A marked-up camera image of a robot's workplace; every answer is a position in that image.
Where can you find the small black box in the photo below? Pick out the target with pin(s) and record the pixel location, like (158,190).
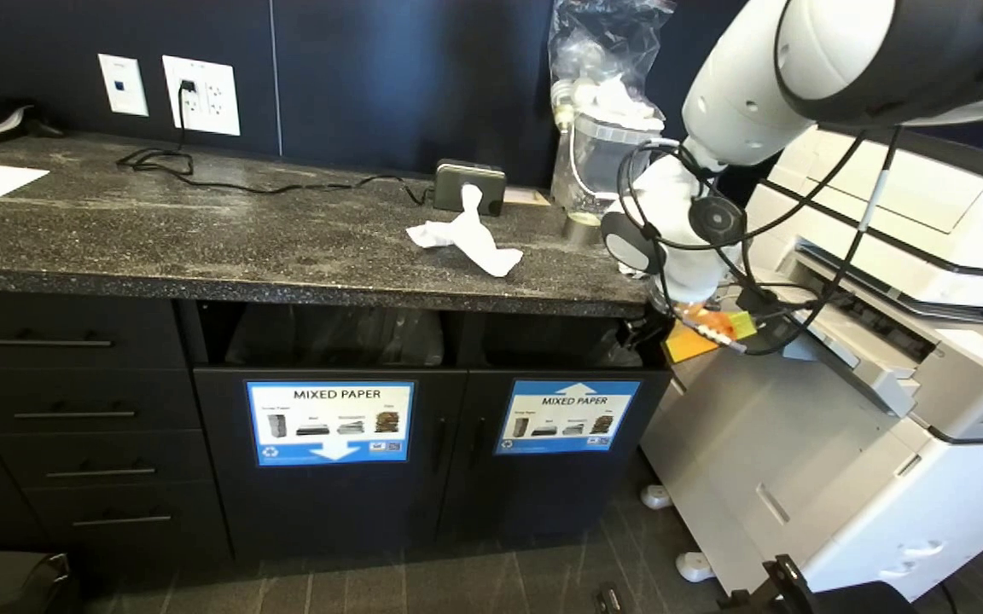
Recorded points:
(468,183)

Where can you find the small white card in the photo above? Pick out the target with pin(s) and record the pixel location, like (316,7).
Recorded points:
(525,198)

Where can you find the large crumpled white tissue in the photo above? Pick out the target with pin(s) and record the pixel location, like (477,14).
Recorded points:
(473,237)

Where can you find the dark counter cabinet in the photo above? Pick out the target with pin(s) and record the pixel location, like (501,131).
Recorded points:
(323,512)

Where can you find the mixed paper label down arrow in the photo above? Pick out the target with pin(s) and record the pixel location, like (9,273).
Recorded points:
(333,421)

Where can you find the mixed paper label up arrow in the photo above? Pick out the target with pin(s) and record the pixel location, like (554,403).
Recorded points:
(563,418)

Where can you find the clear plastic bag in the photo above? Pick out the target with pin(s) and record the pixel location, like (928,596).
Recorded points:
(604,53)

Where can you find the large white wall outlet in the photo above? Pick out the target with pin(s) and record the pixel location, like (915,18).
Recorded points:
(204,98)

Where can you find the white printer caster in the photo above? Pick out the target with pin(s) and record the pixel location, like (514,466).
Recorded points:
(656,496)
(695,567)

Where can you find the large white office printer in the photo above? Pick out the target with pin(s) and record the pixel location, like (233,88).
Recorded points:
(855,512)

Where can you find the clear plastic bucket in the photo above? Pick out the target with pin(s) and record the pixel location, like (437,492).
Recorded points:
(580,158)

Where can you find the small white wall plate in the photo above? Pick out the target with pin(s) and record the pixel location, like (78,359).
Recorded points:
(122,83)

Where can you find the black clamp stand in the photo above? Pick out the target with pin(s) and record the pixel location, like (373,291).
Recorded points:
(776,583)

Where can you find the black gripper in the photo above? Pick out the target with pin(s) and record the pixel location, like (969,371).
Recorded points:
(765,310)

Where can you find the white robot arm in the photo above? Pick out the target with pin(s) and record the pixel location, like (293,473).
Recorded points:
(765,81)

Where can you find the yellow snack bag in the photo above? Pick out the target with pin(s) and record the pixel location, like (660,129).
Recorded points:
(700,339)

